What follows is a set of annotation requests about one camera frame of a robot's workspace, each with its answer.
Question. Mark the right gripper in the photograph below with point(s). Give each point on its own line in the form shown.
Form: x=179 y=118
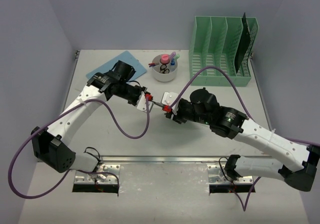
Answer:
x=178 y=117

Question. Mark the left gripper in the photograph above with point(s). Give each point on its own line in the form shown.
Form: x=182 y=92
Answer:
x=136 y=99

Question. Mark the blue clipboard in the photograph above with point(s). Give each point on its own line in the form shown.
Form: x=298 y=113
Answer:
x=126 y=57

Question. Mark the black handled scissors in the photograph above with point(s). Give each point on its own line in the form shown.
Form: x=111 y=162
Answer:
x=164 y=69

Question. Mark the pink glue bottle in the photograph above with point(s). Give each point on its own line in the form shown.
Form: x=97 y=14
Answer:
x=165 y=59

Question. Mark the small clear spray bottle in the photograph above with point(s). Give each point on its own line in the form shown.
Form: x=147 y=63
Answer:
x=172 y=65

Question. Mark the black clipboard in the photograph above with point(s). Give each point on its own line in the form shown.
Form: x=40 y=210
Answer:
x=245 y=39

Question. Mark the green clipboard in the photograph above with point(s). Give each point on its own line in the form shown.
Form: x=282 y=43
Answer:
x=158 y=104

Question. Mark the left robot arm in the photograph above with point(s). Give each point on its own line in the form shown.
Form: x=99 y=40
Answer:
x=50 y=144

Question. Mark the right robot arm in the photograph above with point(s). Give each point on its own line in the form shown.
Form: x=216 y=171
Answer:
x=292 y=163

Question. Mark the white round desk organizer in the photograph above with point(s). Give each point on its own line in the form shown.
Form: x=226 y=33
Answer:
x=163 y=77

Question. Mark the green file rack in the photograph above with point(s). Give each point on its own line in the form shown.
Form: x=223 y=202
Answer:
x=213 y=47

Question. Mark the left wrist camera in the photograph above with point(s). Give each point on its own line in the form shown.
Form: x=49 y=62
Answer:
x=144 y=102

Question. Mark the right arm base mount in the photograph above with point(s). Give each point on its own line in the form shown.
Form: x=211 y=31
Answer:
x=219 y=184

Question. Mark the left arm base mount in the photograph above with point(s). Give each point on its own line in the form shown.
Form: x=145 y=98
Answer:
x=106 y=179

